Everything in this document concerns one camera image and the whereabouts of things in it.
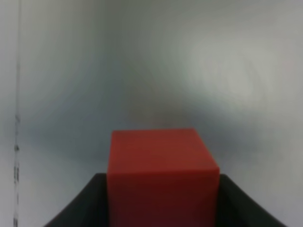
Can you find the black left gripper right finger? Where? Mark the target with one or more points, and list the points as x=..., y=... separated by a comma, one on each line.
x=237, y=209

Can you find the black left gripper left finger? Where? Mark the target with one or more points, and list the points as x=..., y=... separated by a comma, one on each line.
x=88, y=209

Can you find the red block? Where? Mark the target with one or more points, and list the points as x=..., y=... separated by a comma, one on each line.
x=161, y=178

